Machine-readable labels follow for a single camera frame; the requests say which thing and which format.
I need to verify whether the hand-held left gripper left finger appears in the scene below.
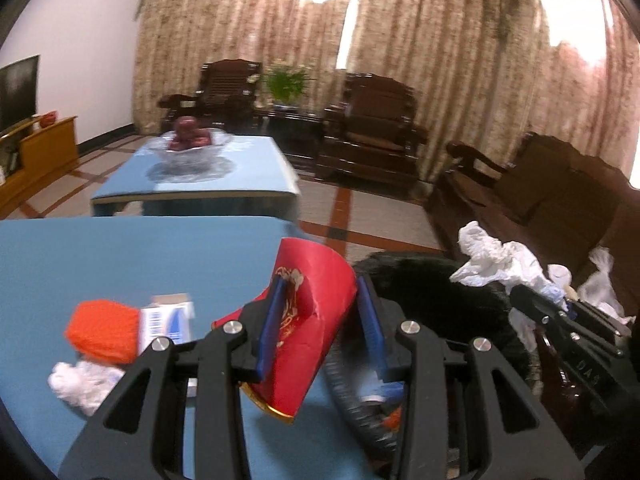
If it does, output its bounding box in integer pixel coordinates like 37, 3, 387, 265
59, 277, 288, 480

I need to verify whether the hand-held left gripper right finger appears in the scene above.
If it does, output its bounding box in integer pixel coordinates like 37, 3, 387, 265
356, 275, 586, 480

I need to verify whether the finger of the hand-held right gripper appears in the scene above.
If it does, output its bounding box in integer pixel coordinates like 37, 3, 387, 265
572, 299, 632, 344
510, 284, 577, 334

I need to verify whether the red paper cup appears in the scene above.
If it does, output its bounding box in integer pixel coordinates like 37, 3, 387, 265
212, 237, 359, 425

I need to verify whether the white tissue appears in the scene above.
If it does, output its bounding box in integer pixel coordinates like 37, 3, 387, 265
48, 360, 126, 417
449, 220, 574, 354

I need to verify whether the black trash can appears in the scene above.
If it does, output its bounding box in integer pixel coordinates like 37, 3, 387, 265
325, 251, 540, 462

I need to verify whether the white blue striped box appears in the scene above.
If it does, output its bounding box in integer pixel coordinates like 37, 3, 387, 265
137, 293, 197, 399

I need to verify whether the dark wooden sofa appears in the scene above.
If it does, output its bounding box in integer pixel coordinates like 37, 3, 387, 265
424, 132, 640, 311

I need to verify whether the dark wooden coffee table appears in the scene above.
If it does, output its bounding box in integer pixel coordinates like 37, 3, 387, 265
90, 191, 302, 222

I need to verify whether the blue coffee table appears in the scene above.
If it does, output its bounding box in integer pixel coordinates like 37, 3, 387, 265
90, 135, 301, 206

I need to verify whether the blue tablecloth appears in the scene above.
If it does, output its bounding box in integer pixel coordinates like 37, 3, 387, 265
0, 216, 382, 480

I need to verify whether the glass fruit bowl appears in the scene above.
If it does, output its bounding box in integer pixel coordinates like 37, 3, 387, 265
146, 127, 234, 172

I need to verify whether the dark wooden armchair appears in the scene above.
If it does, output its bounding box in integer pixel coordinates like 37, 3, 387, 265
157, 59, 264, 134
314, 72, 430, 194

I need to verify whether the dark wooden side table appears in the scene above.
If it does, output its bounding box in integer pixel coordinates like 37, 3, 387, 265
252, 107, 326, 162

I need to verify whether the green potted plant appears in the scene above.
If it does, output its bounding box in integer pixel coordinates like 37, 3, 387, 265
252, 60, 316, 107

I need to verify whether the wooden television cabinet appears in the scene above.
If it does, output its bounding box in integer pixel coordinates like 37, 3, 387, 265
0, 116, 80, 216

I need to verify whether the beige patterned curtain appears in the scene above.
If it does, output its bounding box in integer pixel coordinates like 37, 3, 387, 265
132, 0, 640, 202

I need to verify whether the flat screen television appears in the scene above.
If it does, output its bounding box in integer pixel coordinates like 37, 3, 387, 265
0, 56, 40, 134

